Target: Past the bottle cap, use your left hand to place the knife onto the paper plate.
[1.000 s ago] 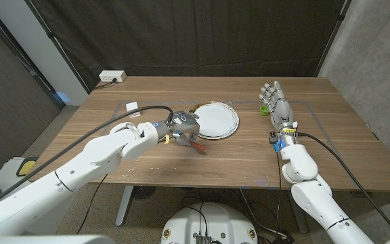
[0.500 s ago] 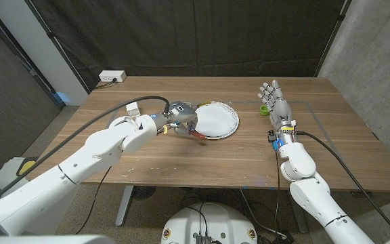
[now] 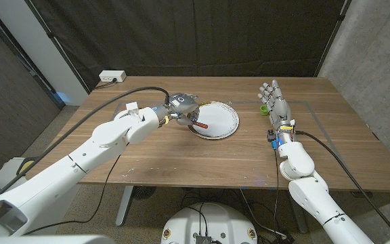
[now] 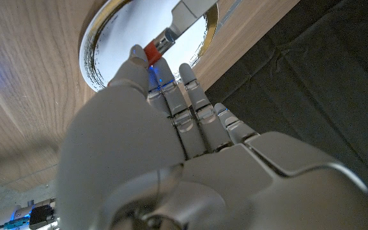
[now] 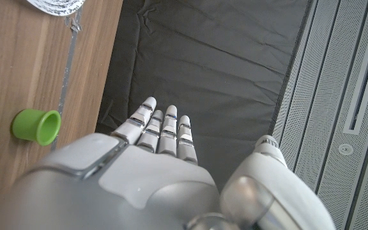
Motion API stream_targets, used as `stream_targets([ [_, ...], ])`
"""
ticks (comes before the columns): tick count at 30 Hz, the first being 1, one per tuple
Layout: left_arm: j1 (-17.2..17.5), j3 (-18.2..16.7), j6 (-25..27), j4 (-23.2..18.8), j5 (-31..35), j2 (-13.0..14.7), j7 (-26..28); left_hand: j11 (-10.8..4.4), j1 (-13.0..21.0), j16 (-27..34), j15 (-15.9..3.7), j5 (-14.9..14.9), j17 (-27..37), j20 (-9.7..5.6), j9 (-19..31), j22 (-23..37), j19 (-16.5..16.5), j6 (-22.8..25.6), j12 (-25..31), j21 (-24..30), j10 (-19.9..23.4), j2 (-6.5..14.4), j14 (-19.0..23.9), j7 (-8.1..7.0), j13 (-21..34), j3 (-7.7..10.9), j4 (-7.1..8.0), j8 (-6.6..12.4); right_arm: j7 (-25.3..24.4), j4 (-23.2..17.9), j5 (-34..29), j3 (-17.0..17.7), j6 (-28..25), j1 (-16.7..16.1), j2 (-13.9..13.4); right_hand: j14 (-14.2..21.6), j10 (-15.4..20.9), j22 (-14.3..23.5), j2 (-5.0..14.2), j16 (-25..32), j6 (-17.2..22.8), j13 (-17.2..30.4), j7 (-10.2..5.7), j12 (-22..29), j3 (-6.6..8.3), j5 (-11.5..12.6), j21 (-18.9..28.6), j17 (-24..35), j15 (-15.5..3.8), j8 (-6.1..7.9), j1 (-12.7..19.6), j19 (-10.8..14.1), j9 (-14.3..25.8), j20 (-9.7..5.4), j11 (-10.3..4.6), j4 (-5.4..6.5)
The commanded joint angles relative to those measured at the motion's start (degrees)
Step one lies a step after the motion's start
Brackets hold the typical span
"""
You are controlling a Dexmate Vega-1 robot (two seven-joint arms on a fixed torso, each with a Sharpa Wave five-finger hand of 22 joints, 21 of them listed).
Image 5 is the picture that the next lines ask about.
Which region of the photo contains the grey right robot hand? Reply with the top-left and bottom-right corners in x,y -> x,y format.
0,96 -> 337,230

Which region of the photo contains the green bottle cap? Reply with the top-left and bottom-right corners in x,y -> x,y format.
10,108 -> 62,147

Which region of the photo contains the white paper plate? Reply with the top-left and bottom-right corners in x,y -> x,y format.
26,0 -> 86,17

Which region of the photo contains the grey tape outline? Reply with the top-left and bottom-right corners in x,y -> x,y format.
50,6 -> 83,151

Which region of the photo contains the round ceiling sprinkler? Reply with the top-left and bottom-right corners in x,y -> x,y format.
337,142 -> 354,157

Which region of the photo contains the white linear ceiling vent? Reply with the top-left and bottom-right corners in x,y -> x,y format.
343,0 -> 368,135

